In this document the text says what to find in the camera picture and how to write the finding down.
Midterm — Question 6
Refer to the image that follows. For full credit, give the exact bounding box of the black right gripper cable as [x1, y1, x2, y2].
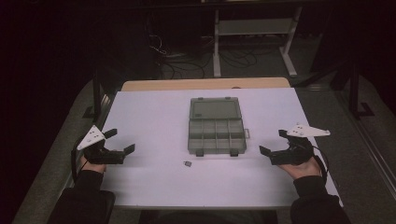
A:
[307, 144, 330, 185]

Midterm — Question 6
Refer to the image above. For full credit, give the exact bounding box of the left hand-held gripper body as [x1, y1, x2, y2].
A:
[77, 124, 126, 165]

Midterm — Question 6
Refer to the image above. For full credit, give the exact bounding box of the tangle of floor cables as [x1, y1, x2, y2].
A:
[145, 18, 260, 80]

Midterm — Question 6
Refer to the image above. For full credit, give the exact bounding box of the person's right hand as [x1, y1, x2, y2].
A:
[277, 156, 322, 181]

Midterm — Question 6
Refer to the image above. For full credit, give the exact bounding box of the wooden table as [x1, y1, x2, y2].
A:
[120, 77, 291, 92]

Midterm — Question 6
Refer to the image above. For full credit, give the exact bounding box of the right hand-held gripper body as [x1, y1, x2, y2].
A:
[269, 123, 332, 166]

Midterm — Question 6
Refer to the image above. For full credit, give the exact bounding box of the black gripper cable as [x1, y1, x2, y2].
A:
[70, 135, 92, 183]
[307, 144, 330, 185]

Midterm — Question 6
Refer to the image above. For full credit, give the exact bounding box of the black metal stand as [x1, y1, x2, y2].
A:
[347, 58, 376, 121]
[81, 70, 110, 121]

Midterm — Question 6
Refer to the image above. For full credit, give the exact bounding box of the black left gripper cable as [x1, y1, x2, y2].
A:
[70, 135, 92, 183]

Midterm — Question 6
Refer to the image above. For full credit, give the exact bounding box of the clear grey compartment organizer box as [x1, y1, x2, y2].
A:
[187, 96, 251, 158]

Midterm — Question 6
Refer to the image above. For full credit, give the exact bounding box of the white metal desk frame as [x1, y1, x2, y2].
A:
[212, 5, 304, 78]

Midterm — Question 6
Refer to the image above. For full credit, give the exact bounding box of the person's left hand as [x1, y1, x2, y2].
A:
[78, 155, 107, 175]

